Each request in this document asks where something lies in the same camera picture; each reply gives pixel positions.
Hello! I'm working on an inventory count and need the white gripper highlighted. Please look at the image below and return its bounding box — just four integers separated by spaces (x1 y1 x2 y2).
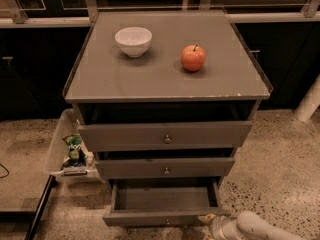
198 213 238 240

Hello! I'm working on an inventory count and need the grey bottom drawer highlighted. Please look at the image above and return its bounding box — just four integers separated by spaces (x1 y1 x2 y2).
103 178 230 227

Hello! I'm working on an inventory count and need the grey drawer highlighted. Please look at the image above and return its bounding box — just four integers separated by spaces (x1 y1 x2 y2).
96 158 235 179
103 178 230 227
78 121 253 152

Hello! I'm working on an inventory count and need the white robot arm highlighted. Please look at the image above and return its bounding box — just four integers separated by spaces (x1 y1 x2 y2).
199 81 320 240

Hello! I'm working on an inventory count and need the grey middle drawer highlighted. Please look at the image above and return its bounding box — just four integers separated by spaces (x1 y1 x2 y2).
96 158 235 179

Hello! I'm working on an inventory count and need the grey top drawer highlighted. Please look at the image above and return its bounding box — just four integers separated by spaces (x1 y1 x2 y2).
78 121 253 152

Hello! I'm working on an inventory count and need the grey drawer cabinet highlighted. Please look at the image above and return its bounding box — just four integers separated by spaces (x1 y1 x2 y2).
62 10 274 185

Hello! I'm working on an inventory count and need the green snack bag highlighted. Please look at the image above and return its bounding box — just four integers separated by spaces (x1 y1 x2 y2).
62 133 85 167

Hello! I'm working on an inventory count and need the clear plastic bin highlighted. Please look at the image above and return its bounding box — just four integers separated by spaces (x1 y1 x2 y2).
45 109 100 184

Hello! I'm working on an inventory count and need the red apple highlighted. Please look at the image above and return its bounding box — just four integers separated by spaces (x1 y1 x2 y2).
180 45 206 72

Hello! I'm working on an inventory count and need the white ceramic bowl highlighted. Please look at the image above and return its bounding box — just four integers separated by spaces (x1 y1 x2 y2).
115 27 152 58

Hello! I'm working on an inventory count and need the black floor rail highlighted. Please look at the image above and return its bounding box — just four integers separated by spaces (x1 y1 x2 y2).
24 175 57 240

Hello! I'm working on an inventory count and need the black cable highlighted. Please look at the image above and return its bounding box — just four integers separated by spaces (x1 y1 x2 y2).
0 164 10 180

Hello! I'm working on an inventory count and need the metal railing frame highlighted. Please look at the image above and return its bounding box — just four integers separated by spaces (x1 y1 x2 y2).
0 0 320 28

